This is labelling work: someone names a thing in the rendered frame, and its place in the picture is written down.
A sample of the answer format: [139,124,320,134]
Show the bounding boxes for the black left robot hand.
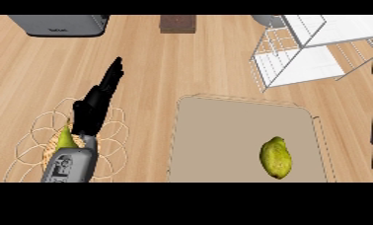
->
[70,56,126,137]

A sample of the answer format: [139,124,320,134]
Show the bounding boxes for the beige tray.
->
[167,94,338,184]

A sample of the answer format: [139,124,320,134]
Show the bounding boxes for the woven looped placemat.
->
[2,97,132,184]

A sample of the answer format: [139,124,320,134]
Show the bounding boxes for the green pear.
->
[55,118,80,153]

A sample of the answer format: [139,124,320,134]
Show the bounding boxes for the grey toaster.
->
[6,15,111,38]

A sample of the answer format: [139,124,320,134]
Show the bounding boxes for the brown wooden block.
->
[160,15,198,35]

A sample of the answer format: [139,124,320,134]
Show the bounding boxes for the yellow-green mango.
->
[259,136,295,181]

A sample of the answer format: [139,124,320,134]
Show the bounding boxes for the grey round container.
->
[251,15,290,29]

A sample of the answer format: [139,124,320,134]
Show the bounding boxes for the white wire tiered shelf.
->
[250,15,373,94]

